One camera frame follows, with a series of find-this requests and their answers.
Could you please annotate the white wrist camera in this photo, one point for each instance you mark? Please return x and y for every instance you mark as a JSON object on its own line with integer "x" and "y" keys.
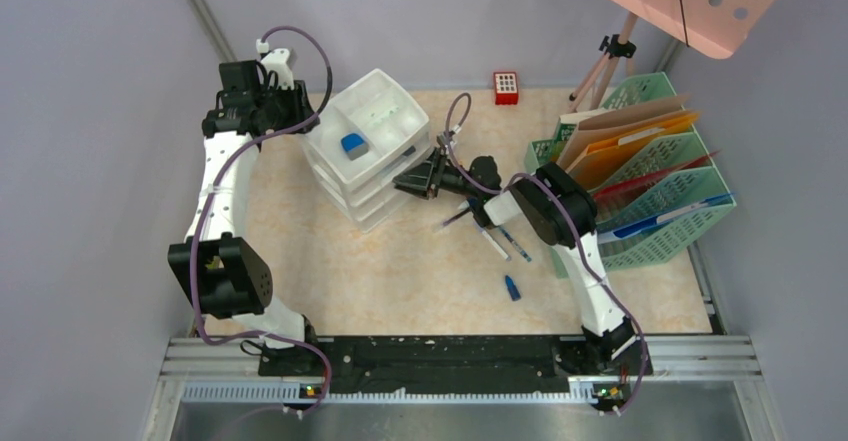
{"x": 277, "y": 60}
{"x": 446, "y": 141}

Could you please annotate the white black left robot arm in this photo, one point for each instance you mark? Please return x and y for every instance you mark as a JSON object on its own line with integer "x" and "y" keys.
{"x": 221, "y": 274}

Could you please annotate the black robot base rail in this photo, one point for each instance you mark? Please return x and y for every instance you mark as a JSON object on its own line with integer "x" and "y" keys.
{"x": 403, "y": 358}

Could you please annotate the green plastic file rack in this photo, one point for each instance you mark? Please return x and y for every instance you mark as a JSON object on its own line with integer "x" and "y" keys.
{"x": 684, "y": 174}

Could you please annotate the red plastic folder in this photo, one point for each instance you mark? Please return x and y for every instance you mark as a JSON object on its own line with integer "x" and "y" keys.
{"x": 650, "y": 179}

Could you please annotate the blue grey eraser block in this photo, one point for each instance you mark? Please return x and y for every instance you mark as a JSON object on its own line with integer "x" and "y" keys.
{"x": 354, "y": 146}

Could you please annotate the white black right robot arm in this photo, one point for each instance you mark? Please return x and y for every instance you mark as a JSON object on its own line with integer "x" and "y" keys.
{"x": 562, "y": 214}

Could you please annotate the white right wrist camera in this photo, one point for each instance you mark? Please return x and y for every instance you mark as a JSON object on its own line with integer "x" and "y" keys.
{"x": 446, "y": 141}

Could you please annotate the orange folder binder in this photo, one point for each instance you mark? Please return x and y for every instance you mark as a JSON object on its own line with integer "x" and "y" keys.
{"x": 601, "y": 159}

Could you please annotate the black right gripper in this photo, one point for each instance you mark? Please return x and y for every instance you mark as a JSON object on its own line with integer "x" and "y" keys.
{"x": 425, "y": 178}

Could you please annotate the white plastic drawer organizer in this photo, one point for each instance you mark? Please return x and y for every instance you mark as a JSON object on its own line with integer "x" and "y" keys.
{"x": 370, "y": 132}

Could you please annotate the white blue pen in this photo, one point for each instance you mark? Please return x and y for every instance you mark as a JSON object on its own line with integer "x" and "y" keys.
{"x": 495, "y": 244}

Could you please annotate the blue marker cap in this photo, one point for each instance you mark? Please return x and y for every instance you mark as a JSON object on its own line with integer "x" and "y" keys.
{"x": 512, "y": 288}

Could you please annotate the dark purple pen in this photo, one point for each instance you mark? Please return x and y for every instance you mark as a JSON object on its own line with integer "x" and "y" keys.
{"x": 443, "y": 224}

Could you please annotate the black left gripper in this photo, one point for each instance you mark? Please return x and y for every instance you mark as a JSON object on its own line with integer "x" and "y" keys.
{"x": 298, "y": 97}

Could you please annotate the red grid pen holder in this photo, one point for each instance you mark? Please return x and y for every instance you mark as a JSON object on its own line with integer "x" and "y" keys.
{"x": 506, "y": 89}

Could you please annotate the blue file folder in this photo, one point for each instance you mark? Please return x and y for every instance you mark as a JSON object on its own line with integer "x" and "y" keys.
{"x": 655, "y": 221}

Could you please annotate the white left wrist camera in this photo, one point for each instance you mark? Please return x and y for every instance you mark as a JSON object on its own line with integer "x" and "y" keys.
{"x": 277, "y": 60}

